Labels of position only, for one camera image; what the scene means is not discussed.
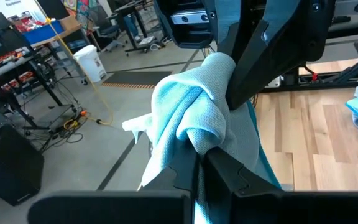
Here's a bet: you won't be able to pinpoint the black workbench cart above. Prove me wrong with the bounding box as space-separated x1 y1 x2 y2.
0 29 85 131

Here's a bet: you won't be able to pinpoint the person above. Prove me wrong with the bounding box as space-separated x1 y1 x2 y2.
124 14 143 43

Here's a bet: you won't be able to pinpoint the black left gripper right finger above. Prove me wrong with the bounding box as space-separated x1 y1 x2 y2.
203 147 358 224

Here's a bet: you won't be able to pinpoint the cardboard box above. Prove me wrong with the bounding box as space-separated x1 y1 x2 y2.
58 14 83 32

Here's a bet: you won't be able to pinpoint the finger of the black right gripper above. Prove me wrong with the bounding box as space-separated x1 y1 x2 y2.
225 0 337 110
210 0 242 63

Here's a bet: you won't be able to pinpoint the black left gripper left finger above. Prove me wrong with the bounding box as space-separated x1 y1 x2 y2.
26 145 200 224

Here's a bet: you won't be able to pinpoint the black speaker box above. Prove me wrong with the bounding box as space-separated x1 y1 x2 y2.
0 123 45 207

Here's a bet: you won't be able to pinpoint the black office chair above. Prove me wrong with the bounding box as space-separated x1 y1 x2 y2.
92 4 126 53

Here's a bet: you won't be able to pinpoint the yellow extension cable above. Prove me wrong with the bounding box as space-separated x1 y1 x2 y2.
44 17 114 127

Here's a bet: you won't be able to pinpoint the black aluminium table frame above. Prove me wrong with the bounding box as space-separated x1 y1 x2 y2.
259 54 358 93

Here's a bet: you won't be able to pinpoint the white trash bin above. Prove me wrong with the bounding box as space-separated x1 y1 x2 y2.
72 44 108 84

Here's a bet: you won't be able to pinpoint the grey desk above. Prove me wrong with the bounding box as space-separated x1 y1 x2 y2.
327 0 358 41

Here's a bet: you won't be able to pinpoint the colourful patterned cloth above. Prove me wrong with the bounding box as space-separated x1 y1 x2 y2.
62 0 90 29

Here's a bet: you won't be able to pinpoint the white power strip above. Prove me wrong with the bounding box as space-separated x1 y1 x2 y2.
137 35 168 52

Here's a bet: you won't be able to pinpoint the black desk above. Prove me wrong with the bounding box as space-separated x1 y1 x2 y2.
113 0 167 57

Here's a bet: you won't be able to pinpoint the blue storage bin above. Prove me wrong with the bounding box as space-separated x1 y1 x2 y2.
22 20 65 45

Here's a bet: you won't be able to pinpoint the white poster board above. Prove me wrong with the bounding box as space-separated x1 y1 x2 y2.
0 0 47 23

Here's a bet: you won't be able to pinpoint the black mat orange striped edge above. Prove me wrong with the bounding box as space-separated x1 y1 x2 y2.
101 70 173 90

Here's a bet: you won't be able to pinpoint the black floor cables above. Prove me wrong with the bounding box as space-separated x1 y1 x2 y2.
23 105 88 152

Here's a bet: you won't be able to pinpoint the light blue towel teal edge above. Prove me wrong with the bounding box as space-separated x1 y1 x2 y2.
122 52 282 224

